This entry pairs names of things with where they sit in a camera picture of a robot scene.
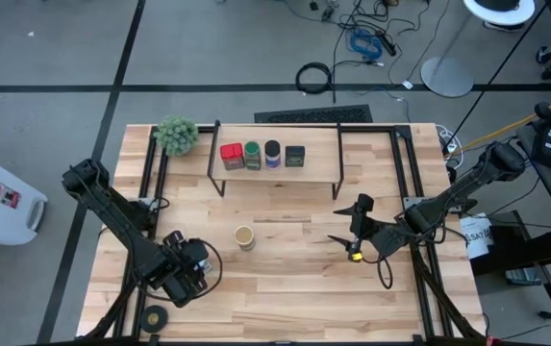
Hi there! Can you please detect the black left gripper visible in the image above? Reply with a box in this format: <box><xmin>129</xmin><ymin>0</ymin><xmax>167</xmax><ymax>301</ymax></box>
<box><xmin>162</xmin><ymin>230</ymin><xmax>211</xmax><ymax>308</ymax></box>

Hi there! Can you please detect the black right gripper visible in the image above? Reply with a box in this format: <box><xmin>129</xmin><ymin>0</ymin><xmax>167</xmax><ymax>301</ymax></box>
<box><xmin>326</xmin><ymin>194</ymin><xmax>418</xmax><ymax>263</ymax></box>

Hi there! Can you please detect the black square spice tin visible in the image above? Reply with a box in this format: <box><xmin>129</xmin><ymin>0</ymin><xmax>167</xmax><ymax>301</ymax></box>
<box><xmin>285</xmin><ymin>145</ymin><xmax>307</xmax><ymax>168</ymax></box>

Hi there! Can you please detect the garlic powder bottle black lid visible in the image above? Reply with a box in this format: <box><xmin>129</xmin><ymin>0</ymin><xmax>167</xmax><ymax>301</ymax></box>
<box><xmin>263</xmin><ymin>139</ymin><xmax>282</xmax><ymax>170</ymax></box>

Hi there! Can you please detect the oregano jar green lid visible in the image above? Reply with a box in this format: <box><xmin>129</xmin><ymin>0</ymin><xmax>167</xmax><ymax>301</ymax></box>
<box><xmin>243</xmin><ymin>140</ymin><xmax>263</xmax><ymax>171</ymax></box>

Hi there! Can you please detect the smoked paprika tin red lid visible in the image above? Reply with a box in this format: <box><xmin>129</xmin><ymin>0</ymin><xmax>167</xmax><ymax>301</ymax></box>
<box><xmin>219</xmin><ymin>142</ymin><xmax>246</xmax><ymax>172</ymax></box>

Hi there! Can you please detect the black tape roll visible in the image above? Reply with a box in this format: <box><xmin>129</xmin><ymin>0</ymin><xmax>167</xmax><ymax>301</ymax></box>
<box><xmin>139</xmin><ymin>304</ymin><xmax>169</xmax><ymax>334</ymax></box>

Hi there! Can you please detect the black floor vent grate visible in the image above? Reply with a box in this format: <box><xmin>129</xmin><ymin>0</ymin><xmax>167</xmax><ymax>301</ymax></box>
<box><xmin>254</xmin><ymin>104</ymin><xmax>375</xmax><ymax>125</ymax></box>

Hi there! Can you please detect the white paper label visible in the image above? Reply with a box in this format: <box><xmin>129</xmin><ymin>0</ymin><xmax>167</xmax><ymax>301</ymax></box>
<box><xmin>458</xmin><ymin>212</ymin><xmax>496</xmax><ymax>260</ymax></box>

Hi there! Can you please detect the small green potted plant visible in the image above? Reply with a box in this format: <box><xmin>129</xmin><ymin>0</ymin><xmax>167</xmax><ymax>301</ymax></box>
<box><xmin>152</xmin><ymin>114</ymin><xmax>199</xmax><ymax>158</ymax></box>

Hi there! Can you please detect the black power strip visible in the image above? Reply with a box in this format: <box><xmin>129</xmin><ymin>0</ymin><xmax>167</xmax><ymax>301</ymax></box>
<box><xmin>375</xmin><ymin>29</ymin><xmax>398</xmax><ymax>58</ymax></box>

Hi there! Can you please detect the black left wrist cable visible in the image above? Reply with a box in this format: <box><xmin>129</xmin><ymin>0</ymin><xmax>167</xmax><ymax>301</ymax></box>
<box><xmin>197</xmin><ymin>238</ymin><xmax>224</xmax><ymax>289</ymax></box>

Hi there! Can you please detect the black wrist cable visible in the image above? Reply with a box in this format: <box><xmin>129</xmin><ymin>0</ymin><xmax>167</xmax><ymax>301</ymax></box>
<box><xmin>197</xmin><ymin>238</ymin><xmax>224</xmax><ymax>289</ymax></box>
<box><xmin>375</xmin><ymin>257</ymin><xmax>395</xmax><ymax>290</ymax></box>

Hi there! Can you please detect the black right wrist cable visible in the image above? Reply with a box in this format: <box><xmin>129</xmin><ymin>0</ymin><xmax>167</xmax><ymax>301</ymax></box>
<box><xmin>375</xmin><ymin>257</ymin><xmax>395</xmax><ymax>290</ymax></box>

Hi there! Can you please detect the wooden shelf black metal frame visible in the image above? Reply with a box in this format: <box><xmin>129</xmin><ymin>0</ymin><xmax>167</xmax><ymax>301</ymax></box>
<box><xmin>206</xmin><ymin>119</ymin><xmax>346</xmax><ymax>201</ymax></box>

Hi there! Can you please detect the black metal table frame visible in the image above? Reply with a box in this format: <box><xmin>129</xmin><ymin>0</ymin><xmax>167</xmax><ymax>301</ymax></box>
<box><xmin>80</xmin><ymin>122</ymin><xmax>487</xmax><ymax>346</ymax></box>

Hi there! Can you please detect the white plug cable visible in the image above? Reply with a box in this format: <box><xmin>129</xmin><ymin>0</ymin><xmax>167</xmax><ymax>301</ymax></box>
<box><xmin>436</xmin><ymin>124</ymin><xmax>463</xmax><ymax>158</ymax></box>

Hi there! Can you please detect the coiled black cable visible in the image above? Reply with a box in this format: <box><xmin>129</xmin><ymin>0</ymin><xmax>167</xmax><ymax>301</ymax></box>
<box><xmin>295</xmin><ymin>61</ymin><xmax>334</xmax><ymax>96</ymax></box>

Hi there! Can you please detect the blue cable bundle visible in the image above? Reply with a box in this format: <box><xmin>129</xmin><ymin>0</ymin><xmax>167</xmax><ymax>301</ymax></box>
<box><xmin>349</xmin><ymin>27</ymin><xmax>385</xmax><ymax>62</ymax></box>

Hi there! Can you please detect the yellow cable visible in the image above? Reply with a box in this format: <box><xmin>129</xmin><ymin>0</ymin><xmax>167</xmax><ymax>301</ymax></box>
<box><xmin>460</xmin><ymin>90</ymin><xmax>551</xmax><ymax>153</ymax></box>

